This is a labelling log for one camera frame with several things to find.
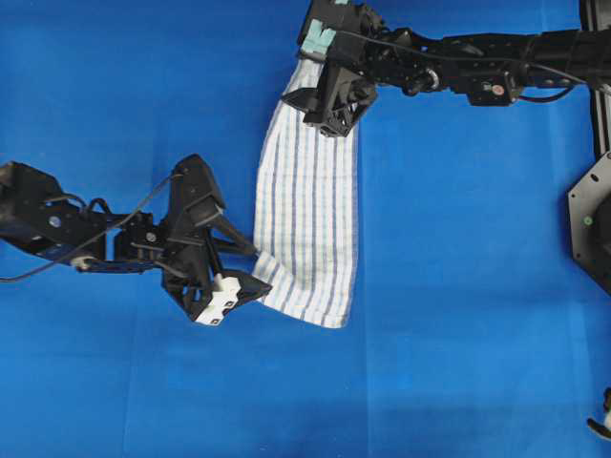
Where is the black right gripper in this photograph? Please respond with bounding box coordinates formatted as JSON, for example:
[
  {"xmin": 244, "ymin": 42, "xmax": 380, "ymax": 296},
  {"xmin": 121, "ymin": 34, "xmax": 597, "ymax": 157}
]
[{"xmin": 281, "ymin": 1, "xmax": 380, "ymax": 137}]

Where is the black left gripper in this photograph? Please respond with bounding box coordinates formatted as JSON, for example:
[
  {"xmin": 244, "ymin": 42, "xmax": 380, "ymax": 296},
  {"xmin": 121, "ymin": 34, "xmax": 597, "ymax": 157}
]
[{"xmin": 160, "ymin": 155, "xmax": 272, "ymax": 326}]

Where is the blue striped white towel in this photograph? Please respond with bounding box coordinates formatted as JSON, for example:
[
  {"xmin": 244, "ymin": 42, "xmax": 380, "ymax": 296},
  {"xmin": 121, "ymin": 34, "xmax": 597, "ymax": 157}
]
[{"xmin": 251, "ymin": 55, "xmax": 362, "ymax": 329}]

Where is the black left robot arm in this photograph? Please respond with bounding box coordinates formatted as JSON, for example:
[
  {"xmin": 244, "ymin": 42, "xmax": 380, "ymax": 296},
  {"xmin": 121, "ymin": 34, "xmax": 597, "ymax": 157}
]
[{"xmin": 1, "ymin": 155, "xmax": 272, "ymax": 326}]

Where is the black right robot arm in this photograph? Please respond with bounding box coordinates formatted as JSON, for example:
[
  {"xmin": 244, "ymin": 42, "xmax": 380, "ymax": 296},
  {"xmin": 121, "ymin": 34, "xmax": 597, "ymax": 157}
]
[{"xmin": 282, "ymin": 1, "xmax": 610, "ymax": 137}]

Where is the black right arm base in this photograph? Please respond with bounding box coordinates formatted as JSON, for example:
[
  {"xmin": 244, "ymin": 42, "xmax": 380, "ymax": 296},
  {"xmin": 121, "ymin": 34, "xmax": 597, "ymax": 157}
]
[{"xmin": 567, "ymin": 152, "xmax": 610, "ymax": 294}]

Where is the black white clip object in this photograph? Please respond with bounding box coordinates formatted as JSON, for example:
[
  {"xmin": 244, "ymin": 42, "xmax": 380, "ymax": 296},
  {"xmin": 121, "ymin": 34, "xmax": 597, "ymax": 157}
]
[{"xmin": 586, "ymin": 387, "xmax": 611, "ymax": 441}]

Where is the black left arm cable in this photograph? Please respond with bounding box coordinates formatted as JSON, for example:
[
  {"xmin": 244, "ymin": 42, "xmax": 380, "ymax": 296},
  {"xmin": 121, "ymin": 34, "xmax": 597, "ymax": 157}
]
[{"xmin": 0, "ymin": 172, "xmax": 185, "ymax": 282}]

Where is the black aluminium rail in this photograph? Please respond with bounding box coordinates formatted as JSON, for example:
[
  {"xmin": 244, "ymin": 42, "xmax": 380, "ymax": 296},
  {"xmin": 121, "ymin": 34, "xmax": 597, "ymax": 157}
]
[{"xmin": 579, "ymin": 0, "xmax": 610, "ymax": 158}]

